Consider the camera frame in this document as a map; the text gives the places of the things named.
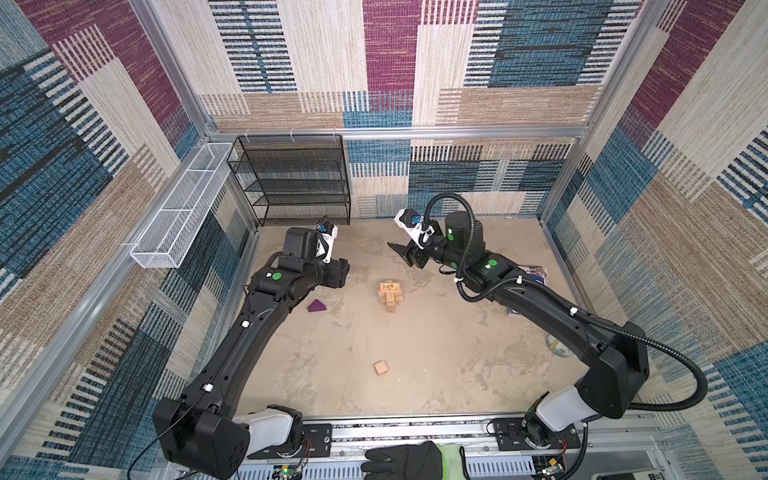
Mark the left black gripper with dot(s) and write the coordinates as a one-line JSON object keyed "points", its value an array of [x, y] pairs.
{"points": [[337, 272]]}

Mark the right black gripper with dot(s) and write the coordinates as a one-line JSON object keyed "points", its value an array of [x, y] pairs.
{"points": [[412, 254]]}

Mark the purple triangular block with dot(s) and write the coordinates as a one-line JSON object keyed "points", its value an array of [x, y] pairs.
{"points": [[316, 306]]}

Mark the small square wood block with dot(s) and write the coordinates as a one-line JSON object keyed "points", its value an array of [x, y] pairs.
{"points": [[381, 367]]}

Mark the dotted wood block front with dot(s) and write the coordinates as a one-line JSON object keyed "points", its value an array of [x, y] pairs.
{"points": [[389, 290]]}

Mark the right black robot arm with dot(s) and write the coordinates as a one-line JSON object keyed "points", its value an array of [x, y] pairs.
{"points": [[616, 356]]}

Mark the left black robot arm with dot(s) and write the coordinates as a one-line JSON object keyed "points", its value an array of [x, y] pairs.
{"points": [[198, 429]]}

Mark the blue printed package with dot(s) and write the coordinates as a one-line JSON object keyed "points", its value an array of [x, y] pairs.
{"points": [[520, 295]]}

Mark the round tape tin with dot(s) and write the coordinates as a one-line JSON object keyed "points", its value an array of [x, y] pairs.
{"points": [[557, 348]]}

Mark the black and green glove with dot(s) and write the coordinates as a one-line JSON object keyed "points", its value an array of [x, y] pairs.
{"points": [[424, 461]]}

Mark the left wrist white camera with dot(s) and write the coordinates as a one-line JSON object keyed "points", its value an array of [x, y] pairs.
{"points": [[327, 233]]}

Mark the black wire shelf rack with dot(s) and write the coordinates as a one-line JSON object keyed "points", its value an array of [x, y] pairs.
{"points": [[293, 179]]}

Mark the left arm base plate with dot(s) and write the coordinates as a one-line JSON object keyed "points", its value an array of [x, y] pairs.
{"points": [[317, 440]]}

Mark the white wire mesh basket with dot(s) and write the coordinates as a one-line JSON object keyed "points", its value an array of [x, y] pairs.
{"points": [[167, 239]]}

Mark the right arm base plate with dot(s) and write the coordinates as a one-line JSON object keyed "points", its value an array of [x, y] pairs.
{"points": [[510, 435]]}

